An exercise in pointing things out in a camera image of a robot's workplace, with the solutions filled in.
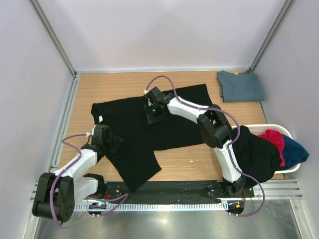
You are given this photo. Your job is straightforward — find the black t-shirt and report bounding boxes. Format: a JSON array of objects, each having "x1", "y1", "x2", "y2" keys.
[{"x1": 91, "y1": 97, "x2": 203, "y2": 193}]

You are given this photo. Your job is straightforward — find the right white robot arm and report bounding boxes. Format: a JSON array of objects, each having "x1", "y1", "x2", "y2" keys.
[{"x1": 144, "y1": 87, "x2": 246, "y2": 197}]

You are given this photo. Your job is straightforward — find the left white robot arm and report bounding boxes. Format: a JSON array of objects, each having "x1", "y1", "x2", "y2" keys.
[{"x1": 32, "y1": 124, "x2": 125, "y2": 226}]

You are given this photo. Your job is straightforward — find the folded teal t-shirt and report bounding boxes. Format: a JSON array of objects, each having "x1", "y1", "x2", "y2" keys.
[{"x1": 217, "y1": 70, "x2": 265, "y2": 103}]

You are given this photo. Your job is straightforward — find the white laundry basket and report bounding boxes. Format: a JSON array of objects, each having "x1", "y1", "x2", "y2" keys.
[{"x1": 233, "y1": 124, "x2": 309, "y2": 176}]

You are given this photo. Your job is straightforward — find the black garment in basket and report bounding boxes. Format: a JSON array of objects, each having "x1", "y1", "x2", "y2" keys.
[{"x1": 232, "y1": 125, "x2": 282, "y2": 183}]

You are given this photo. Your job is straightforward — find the red garment in basket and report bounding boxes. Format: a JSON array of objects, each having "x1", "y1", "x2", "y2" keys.
[{"x1": 258, "y1": 129, "x2": 285, "y2": 167}]

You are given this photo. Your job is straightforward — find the navy garment in basket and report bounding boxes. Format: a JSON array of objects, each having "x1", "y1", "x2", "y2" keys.
[{"x1": 282, "y1": 135, "x2": 309, "y2": 169}]

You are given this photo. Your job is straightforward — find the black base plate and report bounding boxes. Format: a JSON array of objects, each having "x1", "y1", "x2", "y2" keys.
[{"x1": 105, "y1": 181, "x2": 254, "y2": 205}]

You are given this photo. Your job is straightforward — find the white slotted cable duct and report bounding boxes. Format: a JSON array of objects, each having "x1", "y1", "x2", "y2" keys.
[{"x1": 74, "y1": 201, "x2": 228, "y2": 212}]

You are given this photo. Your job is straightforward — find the aluminium front rail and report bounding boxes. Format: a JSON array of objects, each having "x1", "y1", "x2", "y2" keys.
[{"x1": 29, "y1": 179, "x2": 304, "y2": 202}]

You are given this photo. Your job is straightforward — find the left aluminium corner post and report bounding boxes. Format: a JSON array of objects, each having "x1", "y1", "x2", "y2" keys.
[{"x1": 29, "y1": 0, "x2": 77, "y2": 78}]

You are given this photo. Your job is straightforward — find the aluminium corner post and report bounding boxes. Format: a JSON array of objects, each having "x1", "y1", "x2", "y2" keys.
[
  {"x1": 249, "y1": 0, "x2": 295, "y2": 71},
  {"x1": 29, "y1": 0, "x2": 77, "y2": 78}
]

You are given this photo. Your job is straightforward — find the right aluminium corner post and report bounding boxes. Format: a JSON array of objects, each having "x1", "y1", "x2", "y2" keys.
[{"x1": 249, "y1": 0, "x2": 295, "y2": 71}]

